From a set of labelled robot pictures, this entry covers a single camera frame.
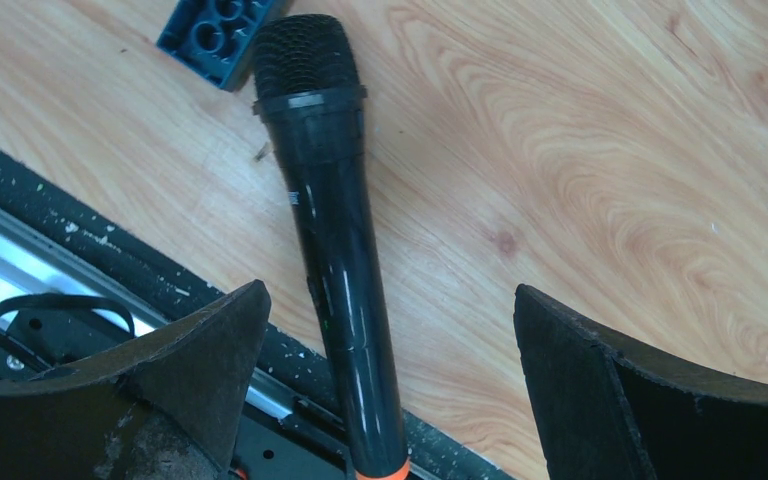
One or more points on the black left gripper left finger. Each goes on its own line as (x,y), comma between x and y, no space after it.
(166,405)

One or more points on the small blue brick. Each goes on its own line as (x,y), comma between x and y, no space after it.
(212,37)

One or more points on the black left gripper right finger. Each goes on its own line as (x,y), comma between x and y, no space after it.
(608,406)

